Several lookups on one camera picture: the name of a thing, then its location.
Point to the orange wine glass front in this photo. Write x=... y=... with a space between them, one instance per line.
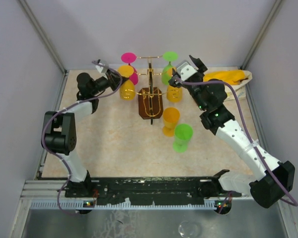
x=127 y=90

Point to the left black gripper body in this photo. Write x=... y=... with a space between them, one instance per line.
x=112 y=84

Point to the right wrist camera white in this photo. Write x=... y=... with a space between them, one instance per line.
x=185 y=70

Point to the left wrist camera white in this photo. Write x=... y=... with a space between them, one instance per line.
x=101 y=66

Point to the green wine glass front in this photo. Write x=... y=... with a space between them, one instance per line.
x=182 y=136

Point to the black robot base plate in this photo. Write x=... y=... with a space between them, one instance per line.
x=148 y=190

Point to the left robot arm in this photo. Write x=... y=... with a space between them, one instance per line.
x=59 y=127

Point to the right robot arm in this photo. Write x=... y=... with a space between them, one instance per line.
x=272 y=180

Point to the orange wine glass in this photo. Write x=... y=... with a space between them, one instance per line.
x=170 y=120
x=127 y=90
x=174 y=94

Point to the yellow patterned cloth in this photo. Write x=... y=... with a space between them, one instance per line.
x=236 y=78

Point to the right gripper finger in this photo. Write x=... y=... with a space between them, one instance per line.
x=175 y=80
x=201 y=67

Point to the green wine glass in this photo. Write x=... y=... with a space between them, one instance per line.
x=182 y=136
x=166 y=74

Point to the green wine glass back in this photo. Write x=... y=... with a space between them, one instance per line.
x=166 y=74

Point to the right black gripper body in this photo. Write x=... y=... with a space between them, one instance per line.
x=192 y=86

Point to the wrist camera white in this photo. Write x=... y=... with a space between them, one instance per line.
x=185 y=70
x=101 y=66

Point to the pink wine glass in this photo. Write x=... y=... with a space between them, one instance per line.
x=130 y=58

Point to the gold wire glass rack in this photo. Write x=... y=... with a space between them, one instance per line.
x=150 y=102

